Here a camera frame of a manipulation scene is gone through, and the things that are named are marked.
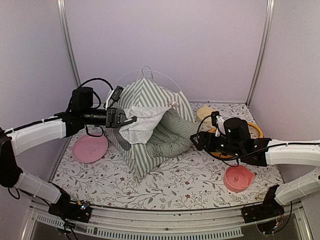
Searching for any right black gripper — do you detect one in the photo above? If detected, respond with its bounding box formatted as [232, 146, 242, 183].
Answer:
[190, 130, 243, 159]

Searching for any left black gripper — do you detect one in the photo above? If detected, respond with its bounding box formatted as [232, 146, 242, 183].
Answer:
[81, 106, 137, 128]

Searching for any green checkered cushion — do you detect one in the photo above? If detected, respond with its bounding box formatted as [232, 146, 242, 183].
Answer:
[145, 109, 198, 158]

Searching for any striped pet tent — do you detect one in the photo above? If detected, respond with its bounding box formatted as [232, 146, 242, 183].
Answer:
[105, 77, 196, 181]

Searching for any cream cat-ear bowl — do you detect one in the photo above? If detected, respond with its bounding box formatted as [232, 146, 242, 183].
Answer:
[195, 104, 217, 130]

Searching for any pink bowl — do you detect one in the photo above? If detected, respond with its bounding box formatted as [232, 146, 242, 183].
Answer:
[223, 165, 255, 193]

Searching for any yellow double bowl holder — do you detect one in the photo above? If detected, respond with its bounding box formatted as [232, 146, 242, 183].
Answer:
[211, 122, 264, 161]

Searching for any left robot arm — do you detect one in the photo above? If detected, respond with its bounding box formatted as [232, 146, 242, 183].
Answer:
[0, 86, 137, 217]

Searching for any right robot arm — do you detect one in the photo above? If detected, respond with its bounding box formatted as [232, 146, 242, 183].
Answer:
[190, 114, 320, 218]

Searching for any pink plate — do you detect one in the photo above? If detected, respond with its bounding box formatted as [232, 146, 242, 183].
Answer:
[72, 135, 109, 164]

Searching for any floral table mat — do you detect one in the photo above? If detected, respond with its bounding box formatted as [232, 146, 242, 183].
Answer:
[51, 101, 283, 210]

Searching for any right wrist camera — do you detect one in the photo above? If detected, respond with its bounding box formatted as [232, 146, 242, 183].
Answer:
[210, 110, 225, 137]

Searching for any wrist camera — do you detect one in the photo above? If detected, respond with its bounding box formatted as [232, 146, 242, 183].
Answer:
[210, 110, 225, 137]
[104, 85, 124, 110]

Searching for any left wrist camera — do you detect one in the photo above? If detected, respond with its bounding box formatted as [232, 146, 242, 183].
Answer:
[104, 85, 124, 110]

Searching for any left camera cable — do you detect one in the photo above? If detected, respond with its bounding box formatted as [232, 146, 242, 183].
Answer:
[67, 77, 115, 138]

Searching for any front aluminium rail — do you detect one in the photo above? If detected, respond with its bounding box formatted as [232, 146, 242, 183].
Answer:
[21, 200, 316, 240]

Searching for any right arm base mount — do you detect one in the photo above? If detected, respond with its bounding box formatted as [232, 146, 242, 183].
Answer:
[241, 200, 285, 223]

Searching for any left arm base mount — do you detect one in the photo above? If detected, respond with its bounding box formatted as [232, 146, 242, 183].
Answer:
[48, 200, 92, 223]

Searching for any left aluminium frame post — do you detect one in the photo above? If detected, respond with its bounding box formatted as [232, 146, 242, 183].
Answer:
[56, 0, 81, 87]

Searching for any aluminium frame post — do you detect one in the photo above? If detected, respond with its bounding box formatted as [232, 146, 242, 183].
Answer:
[56, 0, 81, 87]
[245, 0, 275, 108]

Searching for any right aluminium frame post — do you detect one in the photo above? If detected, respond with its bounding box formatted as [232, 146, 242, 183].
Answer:
[245, 0, 275, 108]

